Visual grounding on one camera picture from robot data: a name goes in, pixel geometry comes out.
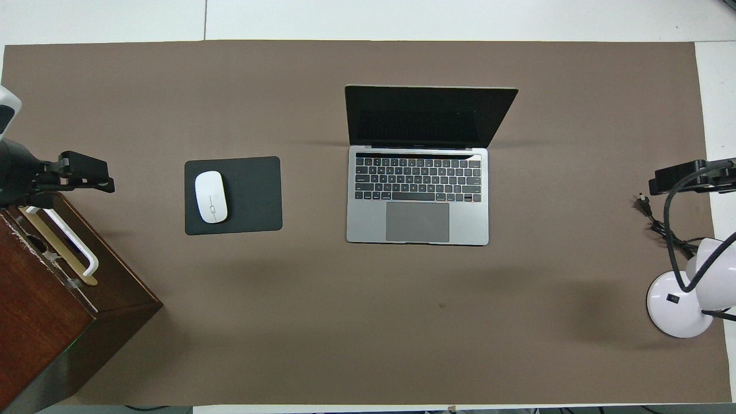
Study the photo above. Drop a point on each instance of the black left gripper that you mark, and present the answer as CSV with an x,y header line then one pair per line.
x,y
17,172

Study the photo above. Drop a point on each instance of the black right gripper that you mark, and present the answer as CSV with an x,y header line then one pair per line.
x,y
721,184

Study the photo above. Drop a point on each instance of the silver laptop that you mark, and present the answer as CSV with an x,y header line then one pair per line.
x,y
417,221

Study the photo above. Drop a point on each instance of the white computer mouse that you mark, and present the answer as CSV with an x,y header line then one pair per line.
x,y
211,198

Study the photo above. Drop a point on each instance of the brown table mat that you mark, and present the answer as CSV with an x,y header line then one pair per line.
x,y
172,86

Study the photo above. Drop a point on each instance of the white desk lamp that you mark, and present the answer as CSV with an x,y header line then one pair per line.
x,y
673,305

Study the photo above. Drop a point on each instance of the dark brown wooden box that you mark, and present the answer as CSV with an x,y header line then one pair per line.
x,y
57,322

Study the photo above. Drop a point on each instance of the black mouse pad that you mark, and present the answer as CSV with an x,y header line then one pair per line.
x,y
253,195

